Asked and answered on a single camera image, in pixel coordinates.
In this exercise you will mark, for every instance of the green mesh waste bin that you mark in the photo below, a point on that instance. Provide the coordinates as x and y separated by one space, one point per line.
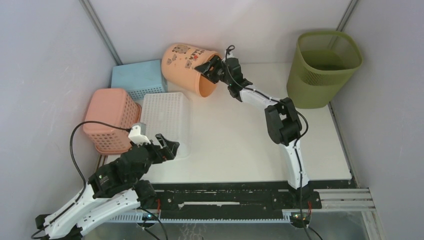
323 62

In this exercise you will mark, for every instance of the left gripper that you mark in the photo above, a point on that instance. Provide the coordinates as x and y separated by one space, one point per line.
169 148

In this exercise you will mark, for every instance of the clear white plastic tray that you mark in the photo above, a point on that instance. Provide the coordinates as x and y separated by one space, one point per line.
168 114

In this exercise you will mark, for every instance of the blue plastic basket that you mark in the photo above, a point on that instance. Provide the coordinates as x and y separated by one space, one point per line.
139 79

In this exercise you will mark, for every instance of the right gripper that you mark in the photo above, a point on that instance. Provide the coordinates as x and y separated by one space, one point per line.
215 62

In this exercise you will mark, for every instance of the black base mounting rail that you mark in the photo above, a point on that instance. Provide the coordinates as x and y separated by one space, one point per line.
229 201

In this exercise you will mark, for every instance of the pink plastic basket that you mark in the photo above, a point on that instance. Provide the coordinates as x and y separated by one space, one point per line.
109 108

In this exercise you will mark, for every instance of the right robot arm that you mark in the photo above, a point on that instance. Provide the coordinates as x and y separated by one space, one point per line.
283 121

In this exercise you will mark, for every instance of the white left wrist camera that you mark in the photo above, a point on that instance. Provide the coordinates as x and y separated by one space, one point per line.
137 134

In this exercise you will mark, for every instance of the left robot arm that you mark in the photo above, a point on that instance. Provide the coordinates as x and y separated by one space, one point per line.
114 188

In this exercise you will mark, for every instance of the orange capybara bucket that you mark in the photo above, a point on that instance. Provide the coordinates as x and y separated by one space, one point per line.
178 67

